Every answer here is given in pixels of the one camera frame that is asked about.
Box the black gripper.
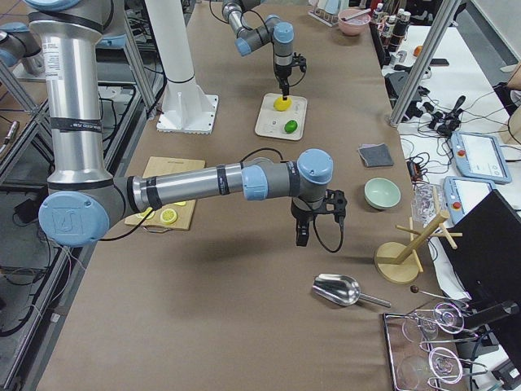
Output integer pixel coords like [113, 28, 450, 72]
[291, 189, 348, 247]
[274, 53, 307, 100]

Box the yellow lemon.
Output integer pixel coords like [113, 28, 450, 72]
[273, 95, 292, 112]

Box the green lemon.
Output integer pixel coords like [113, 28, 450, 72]
[283, 120, 298, 134]

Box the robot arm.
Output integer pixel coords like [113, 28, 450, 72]
[221, 1, 307, 101]
[24, 1, 347, 253]

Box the white rabbit tray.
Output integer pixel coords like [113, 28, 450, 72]
[255, 93, 308, 141]

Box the black tray with glasses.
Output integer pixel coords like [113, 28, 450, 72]
[383, 302, 488, 390]

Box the metal scoop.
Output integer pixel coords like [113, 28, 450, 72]
[313, 274, 392, 308]

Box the mint green bowl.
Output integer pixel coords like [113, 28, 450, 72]
[364, 178, 401, 210]

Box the pink bowl with ice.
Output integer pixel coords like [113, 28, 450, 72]
[338, 8, 371, 37]

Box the grey folded cloth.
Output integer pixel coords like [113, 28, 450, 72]
[357, 143, 394, 168]

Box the wooden mug tree stand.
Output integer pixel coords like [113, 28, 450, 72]
[374, 210, 462, 284]

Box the lemon slice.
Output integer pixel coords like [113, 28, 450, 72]
[134, 208, 155, 222]
[160, 208, 178, 225]

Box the wooden cutting board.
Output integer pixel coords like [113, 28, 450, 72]
[140, 156, 206, 234]

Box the teach pendant tablet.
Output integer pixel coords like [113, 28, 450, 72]
[443, 176, 496, 224]
[450, 131, 512, 184]

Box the black monitor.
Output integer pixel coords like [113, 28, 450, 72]
[445, 190, 520, 305]

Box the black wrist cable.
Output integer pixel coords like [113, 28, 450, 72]
[289, 52, 308, 89]
[311, 211, 346, 254]

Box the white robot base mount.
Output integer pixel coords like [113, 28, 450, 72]
[146, 0, 218, 134]

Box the aluminium frame post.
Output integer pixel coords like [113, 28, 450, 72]
[389, 0, 461, 127]

